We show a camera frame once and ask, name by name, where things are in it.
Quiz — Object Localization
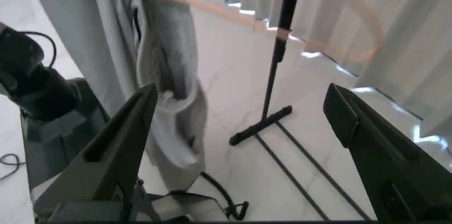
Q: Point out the pink clothes hanger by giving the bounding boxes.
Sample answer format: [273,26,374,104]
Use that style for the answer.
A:
[146,0,385,64]

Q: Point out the pale grey shorts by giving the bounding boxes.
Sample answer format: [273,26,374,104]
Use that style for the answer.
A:
[24,0,209,191]

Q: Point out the white curtain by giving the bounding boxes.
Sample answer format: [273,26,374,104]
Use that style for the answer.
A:
[183,0,452,136]

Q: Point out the black clothes rack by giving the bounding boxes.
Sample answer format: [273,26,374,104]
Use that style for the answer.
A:
[228,0,374,222]

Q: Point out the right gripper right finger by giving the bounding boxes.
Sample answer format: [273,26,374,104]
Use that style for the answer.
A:
[323,83,452,222]

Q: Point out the black cable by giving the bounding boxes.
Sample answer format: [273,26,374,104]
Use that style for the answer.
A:
[169,170,250,222]
[0,153,26,182]
[19,31,58,69]

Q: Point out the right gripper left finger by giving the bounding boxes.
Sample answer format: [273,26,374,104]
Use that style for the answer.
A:
[33,83,159,215]

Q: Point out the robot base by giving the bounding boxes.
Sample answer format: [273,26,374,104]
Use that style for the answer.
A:
[19,78,230,222]

